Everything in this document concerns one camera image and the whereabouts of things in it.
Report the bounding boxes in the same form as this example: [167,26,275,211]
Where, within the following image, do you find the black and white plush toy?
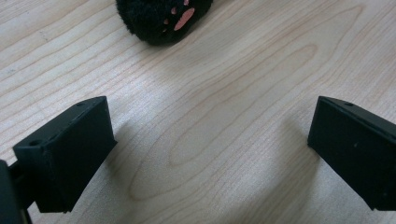
[115,0,215,47]

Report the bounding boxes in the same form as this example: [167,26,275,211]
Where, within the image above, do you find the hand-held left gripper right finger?
[306,95,396,212]

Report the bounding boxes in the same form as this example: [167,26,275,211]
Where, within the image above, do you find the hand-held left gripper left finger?
[12,95,118,214]

